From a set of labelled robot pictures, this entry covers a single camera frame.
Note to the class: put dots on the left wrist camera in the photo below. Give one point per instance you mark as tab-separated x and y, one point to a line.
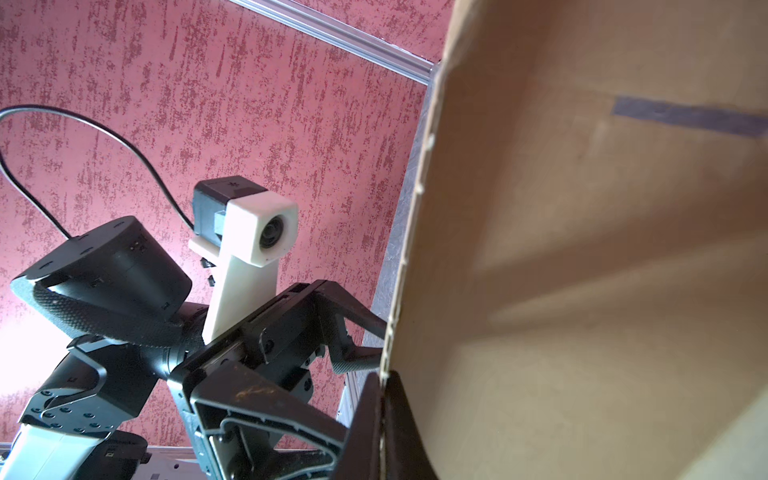
242	229

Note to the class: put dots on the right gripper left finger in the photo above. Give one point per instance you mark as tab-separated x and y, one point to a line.
360	456

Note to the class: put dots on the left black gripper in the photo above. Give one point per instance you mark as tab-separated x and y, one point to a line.
244	398

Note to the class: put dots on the right aluminium corner post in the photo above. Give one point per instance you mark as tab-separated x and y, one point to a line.
343	36

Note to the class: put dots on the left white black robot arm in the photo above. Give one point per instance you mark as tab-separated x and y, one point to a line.
122	301

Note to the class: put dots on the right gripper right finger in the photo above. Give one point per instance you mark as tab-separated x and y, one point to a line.
404	455

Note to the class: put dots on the brown cardboard box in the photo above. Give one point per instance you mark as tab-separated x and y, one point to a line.
585	292

